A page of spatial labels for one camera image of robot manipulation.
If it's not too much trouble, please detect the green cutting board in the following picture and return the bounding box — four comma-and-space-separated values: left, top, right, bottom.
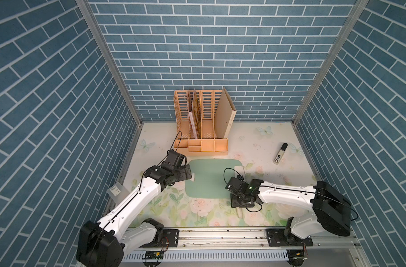
185, 159, 245, 199

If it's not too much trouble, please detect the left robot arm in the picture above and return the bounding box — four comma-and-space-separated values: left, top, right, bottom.
76, 164, 192, 267

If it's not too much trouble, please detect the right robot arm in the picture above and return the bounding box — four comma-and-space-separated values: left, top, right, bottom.
225, 175, 354, 241

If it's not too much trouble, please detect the clear plastic labelled box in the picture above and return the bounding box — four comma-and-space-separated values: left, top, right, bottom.
107, 182, 130, 204

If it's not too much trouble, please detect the wooden file organizer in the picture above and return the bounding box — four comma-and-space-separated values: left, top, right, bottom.
173, 88, 237, 156

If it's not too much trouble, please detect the book in organizer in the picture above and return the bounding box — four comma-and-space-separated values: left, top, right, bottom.
188, 90, 199, 139

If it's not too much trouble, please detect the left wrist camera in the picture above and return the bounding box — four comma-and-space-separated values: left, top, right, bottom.
161, 150, 186, 171

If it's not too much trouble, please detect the aluminium mounting rail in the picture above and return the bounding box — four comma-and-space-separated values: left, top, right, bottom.
76, 226, 371, 267

